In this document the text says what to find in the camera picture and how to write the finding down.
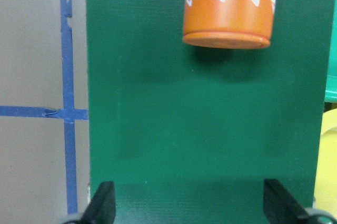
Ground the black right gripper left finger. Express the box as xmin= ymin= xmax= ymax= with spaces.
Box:
xmin=79 ymin=181 xmax=116 ymax=224

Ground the orange cylinder on belt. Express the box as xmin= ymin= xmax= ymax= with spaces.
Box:
xmin=182 ymin=0 xmax=276 ymax=49

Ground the yellow plastic tray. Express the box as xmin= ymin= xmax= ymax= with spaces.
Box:
xmin=314 ymin=109 xmax=336 ymax=217

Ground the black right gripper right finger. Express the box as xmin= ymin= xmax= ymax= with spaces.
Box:
xmin=263 ymin=179 xmax=313 ymax=224

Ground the green conveyor belt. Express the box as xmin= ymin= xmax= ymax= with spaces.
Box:
xmin=86 ymin=0 xmax=334 ymax=223

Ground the green plastic tray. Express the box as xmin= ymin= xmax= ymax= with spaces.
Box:
xmin=324 ymin=0 xmax=336 ymax=103

